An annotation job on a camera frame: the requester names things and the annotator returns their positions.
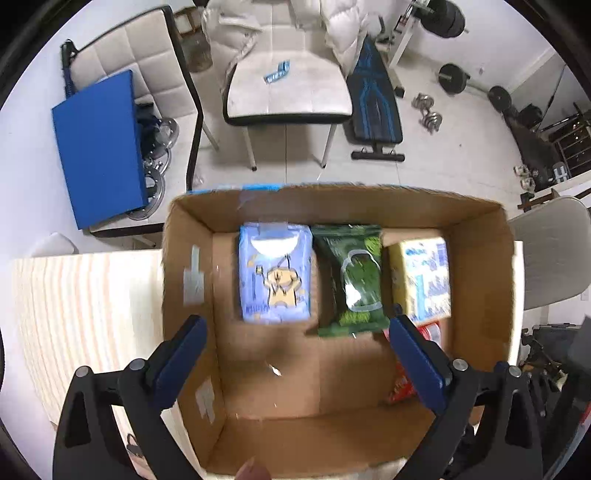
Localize green wet wipes pack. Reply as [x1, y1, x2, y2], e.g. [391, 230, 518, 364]
[311, 224, 391, 338]

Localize blue wrapper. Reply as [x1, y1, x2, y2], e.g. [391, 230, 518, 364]
[263, 60, 291, 84]

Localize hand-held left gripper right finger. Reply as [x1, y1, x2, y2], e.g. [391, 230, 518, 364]
[389, 315, 544, 480]

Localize white puffer jacket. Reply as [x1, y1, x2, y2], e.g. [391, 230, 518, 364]
[203, 0, 384, 79]

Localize chrome weight plates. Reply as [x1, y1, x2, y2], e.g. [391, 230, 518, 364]
[131, 104, 180, 220]

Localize dark wooden shelf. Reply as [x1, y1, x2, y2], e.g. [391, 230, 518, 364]
[551, 121, 591, 178]

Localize black barbell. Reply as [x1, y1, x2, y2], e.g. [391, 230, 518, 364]
[438, 64, 512, 114]

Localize black weight plate stack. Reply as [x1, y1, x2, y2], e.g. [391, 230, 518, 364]
[427, 0, 465, 38]

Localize grey plastic chair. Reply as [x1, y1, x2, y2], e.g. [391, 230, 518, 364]
[507, 196, 591, 311]

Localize beige chair with black frame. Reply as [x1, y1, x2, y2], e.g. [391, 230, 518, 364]
[61, 6, 219, 238]

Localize black and blue weight bench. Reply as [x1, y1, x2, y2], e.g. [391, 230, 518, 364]
[344, 35, 406, 162]

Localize yellow and blue tissue pack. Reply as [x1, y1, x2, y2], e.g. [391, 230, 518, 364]
[388, 237, 452, 324]

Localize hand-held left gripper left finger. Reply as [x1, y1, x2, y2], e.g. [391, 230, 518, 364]
[53, 315, 208, 480]

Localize chrome dumbbell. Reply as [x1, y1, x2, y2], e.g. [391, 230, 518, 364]
[412, 93, 444, 134]

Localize blue board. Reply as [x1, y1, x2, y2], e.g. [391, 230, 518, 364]
[51, 69, 149, 230]

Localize blue cartoon tissue pack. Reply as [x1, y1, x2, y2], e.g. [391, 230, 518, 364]
[238, 222, 313, 325]

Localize white weight rack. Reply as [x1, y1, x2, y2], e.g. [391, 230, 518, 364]
[379, 0, 435, 88]

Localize beige padded chair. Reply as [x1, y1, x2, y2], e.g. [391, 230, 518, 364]
[202, 0, 354, 172]

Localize red snack packet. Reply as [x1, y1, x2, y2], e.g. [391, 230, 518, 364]
[387, 322, 443, 405]

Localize cardboard box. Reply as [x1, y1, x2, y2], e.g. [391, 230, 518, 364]
[161, 184, 517, 477]

